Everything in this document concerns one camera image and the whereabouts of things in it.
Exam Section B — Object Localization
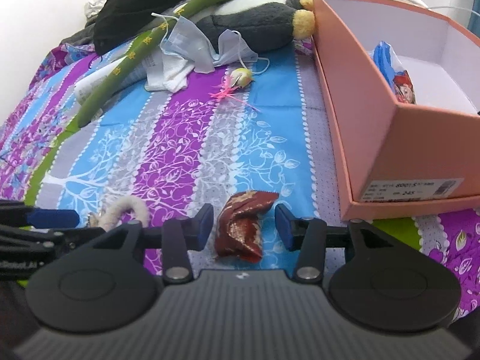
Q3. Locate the black jacket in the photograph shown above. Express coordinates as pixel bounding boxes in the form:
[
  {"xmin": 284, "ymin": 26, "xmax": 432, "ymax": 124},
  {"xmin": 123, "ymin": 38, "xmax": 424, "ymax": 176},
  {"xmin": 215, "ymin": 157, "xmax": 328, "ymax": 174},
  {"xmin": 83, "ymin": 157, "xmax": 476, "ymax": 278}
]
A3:
[{"xmin": 93, "ymin": 0, "xmax": 218, "ymax": 54}]

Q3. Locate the dark grey blanket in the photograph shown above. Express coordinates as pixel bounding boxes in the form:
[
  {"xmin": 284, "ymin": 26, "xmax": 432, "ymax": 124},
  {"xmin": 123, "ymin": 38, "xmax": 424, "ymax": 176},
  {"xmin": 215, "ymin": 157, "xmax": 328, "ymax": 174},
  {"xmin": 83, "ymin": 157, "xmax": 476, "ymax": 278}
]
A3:
[{"xmin": 60, "ymin": 22, "xmax": 98, "ymax": 47}]

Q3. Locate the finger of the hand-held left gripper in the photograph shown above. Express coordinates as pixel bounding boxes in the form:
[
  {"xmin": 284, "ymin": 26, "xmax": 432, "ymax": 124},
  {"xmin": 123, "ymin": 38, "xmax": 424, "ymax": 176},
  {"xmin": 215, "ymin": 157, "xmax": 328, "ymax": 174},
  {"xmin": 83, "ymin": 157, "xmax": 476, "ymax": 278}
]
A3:
[
  {"xmin": 0, "ymin": 201, "xmax": 79, "ymax": 227},
  {"xmin": 0, "ymin": 228, "xmax": 106, "ymax": 256}
]

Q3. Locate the blue printed plastic bag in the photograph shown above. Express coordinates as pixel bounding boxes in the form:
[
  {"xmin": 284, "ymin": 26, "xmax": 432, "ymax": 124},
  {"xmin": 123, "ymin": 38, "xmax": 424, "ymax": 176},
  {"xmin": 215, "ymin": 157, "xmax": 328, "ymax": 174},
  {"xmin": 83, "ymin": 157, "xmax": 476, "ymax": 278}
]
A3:
[{"xmin": 373, "ymin": 40, "xmax": 417, "ymax": 105}]

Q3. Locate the white rope ring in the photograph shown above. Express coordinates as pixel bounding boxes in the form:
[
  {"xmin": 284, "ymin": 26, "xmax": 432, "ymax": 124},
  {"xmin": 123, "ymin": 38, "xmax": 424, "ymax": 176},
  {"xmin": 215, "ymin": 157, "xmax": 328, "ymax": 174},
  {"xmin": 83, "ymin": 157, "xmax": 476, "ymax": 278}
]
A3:
[{"xmin": 88, "ymin": 197, "xmax": 151, "ymax": 233}]

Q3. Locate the white crumpled cloth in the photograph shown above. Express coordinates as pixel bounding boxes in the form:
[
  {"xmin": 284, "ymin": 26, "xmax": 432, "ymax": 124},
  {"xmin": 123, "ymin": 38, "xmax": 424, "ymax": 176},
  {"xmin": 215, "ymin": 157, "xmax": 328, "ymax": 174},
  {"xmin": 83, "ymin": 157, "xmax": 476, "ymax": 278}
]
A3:
[{"xmin": 84, "ymin": 0, "xmax": 109, "ymax": 19}]

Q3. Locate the red brocade pouch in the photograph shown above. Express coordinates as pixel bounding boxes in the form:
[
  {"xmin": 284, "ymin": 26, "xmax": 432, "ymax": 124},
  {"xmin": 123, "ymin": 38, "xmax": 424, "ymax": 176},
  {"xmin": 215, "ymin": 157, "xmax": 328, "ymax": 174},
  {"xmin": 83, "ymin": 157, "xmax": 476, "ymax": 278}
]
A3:
[{"xmin": 214, "ymin": 191, "xmax": 280, "ymax": 263}]

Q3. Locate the yellow toy with pink tassel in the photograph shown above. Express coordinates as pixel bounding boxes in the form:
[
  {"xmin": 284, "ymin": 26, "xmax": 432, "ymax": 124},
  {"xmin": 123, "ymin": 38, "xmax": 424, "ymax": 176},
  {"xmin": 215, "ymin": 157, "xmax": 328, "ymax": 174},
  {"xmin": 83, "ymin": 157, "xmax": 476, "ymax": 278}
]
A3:
[{"xmin": 210, "ymin": 67, "xmax": 261, "ymax": 112}]

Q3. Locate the green plush club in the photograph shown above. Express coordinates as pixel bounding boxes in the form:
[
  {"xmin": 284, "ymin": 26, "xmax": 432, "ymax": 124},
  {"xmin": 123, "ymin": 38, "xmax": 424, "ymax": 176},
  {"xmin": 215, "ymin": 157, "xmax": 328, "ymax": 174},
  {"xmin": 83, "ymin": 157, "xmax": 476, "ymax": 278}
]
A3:
[{"xmin": 77, "ymin": 0, "xmax": 265, "ymax": 126}]

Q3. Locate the blue face mask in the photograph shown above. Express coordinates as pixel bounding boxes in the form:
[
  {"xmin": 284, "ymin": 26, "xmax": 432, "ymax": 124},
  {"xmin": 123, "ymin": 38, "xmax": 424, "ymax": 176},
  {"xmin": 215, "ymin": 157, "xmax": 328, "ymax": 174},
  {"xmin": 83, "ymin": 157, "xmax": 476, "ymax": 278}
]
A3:
[
  {"xmin": 152, "ymin": 12, "xmax": 218, "ymax": 74},
  {"xmin": 210, "ymin": 29, "xmax": 269, "ymax": 74}
]

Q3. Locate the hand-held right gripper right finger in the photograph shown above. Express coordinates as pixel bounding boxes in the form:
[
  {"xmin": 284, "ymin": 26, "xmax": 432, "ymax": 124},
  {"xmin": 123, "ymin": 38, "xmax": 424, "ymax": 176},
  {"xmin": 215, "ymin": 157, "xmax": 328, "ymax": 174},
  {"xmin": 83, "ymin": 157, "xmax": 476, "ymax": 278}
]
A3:
[{"xmin": 275, "ymin": 204, "xmax": 396, "ymax": 283}]

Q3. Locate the blue curtain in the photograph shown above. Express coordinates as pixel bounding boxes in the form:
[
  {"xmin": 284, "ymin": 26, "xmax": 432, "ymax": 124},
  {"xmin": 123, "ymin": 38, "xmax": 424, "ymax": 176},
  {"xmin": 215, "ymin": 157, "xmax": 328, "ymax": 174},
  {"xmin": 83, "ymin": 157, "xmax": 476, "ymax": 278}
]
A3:
[{"xmin": 467, "ymin": 0, "xmax": 480, "ymax": 40}]

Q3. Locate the grey white penguin plush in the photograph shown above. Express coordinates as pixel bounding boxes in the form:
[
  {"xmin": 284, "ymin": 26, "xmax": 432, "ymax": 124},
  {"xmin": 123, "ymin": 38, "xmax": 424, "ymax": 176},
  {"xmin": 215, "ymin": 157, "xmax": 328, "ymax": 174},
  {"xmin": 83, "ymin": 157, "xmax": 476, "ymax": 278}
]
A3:
[{"xmin": 187, "ymin": 0, "xmax": 316, "ymax": 51}]

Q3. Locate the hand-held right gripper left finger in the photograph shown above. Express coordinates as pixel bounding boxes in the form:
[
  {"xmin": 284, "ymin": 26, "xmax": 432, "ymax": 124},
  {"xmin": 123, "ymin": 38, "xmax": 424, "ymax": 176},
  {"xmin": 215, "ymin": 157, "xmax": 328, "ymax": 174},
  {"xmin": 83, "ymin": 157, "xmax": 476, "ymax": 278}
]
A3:
[{"xmin": 88, "ymin": 203, "xmax": 214, "ymax": 285}]

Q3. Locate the pink cardboard box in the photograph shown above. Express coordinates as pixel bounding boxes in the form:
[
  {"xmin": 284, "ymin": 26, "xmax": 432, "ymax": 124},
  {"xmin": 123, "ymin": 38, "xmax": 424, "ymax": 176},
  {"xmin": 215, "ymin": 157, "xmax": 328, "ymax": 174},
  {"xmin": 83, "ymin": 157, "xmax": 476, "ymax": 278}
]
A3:
[{"xmin": 311, "ymin": 0, "xmax": 480, "ymax": 221}]

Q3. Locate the white tissue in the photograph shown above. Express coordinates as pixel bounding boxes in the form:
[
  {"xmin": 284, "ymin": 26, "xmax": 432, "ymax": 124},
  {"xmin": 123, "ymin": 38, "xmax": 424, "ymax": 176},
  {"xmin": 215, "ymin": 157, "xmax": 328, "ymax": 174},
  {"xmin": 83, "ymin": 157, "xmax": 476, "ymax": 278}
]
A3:
[{"xmin": 144, "ymin": 54, "xmax": 196, "ymax": 92}]

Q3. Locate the white tube bottle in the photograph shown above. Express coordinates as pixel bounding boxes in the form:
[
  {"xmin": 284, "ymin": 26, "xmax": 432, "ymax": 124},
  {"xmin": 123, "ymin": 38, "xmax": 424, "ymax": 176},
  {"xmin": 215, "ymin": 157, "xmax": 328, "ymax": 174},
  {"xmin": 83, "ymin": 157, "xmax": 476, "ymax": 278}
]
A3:
[{"xmin": 74, "ymin": 58, "xmax": 126, "ymax": 105}]

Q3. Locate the white cable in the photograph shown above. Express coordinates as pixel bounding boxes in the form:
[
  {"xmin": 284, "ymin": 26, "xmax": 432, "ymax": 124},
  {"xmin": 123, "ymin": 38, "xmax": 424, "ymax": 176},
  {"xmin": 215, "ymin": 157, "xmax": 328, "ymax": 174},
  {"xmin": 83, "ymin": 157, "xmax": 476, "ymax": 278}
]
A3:
[{"xmin": 427, "ymin": 5, "xmax": 474, "ymax": 13}]

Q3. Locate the floral striped bed sheet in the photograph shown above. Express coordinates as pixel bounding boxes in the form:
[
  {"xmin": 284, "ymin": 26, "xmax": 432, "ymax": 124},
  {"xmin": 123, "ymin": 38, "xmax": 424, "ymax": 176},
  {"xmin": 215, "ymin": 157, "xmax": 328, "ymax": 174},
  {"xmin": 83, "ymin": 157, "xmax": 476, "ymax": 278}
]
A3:
[{"xmin": 0, "ymin": 5, "xmax": 480, "ymax": 323}]

